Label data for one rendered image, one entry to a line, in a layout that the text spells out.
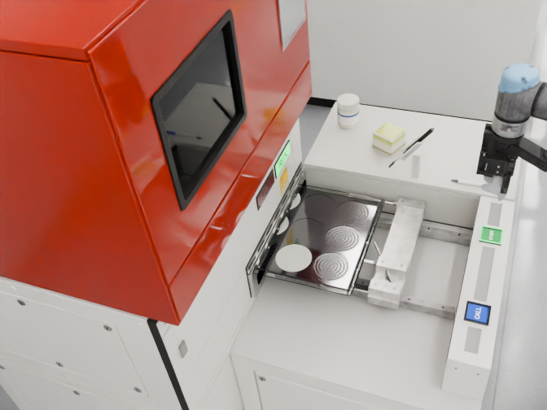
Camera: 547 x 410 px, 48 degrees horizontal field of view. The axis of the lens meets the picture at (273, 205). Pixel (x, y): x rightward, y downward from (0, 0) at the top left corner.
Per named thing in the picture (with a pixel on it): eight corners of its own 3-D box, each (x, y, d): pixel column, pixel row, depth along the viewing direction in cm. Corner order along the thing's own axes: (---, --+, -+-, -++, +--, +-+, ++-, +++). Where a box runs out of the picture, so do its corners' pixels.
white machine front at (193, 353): (185, 419, 146) (146, 320, 118) (298, 195, 199) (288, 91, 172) (197, 423, 145) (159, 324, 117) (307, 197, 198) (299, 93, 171)
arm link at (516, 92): (536, 85, 122) (495, 74, 126) (525, 129, 129) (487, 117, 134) (550, 67, 126) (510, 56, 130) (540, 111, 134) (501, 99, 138)
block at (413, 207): (396, 211, 181) (396, 203, 179) (398, 203, 183) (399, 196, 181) (422, 216, 179) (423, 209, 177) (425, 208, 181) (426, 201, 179)
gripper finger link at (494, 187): (479, 196, 152) (485, 167, 146) (504, 200, 151) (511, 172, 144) (478, 204, 150) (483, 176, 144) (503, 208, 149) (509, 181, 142)
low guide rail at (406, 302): (274, 277, 175) (273, 270, 173) (277, 272, 176) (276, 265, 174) (452, 320, 159) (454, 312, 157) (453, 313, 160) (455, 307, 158)
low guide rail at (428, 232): (304, 213, 193) (304, 207, 191) (307, 209, 194) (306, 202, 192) (468, 246, 177) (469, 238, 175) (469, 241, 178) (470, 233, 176)
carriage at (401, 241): (367, 303, 162) (367, 296, 160) (397, 210, 185) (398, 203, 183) (397, 310, 159) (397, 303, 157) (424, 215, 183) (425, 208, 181)
